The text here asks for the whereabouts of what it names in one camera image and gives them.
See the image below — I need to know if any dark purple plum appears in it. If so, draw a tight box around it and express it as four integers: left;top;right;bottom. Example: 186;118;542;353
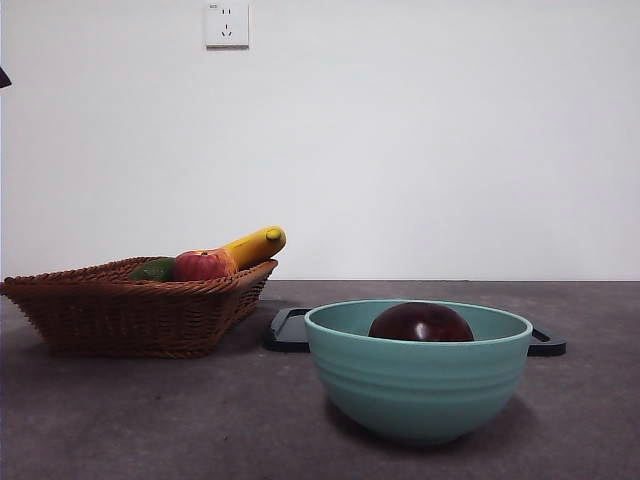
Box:
368;300;475;343

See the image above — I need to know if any teal ribbed bowl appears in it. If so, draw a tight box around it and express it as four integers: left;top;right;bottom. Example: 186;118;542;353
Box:
304;298;533;446

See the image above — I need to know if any green fruit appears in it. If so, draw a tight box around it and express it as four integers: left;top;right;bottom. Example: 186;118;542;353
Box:
127;257;177;282

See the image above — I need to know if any brown wicker basket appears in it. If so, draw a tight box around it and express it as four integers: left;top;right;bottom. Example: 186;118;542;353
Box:
0;257;279;360

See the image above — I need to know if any red apple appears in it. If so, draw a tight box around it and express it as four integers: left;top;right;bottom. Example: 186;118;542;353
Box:
173;249;238;282

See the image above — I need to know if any yellow banana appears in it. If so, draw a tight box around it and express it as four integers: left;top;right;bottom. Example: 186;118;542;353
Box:
219;225;287;272

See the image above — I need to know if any dark rectangular tray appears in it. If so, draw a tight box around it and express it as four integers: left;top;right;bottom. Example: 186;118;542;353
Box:
261;307;568;357

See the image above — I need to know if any white wall socket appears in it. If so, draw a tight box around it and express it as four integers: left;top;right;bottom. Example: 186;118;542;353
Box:
204;1;250;50

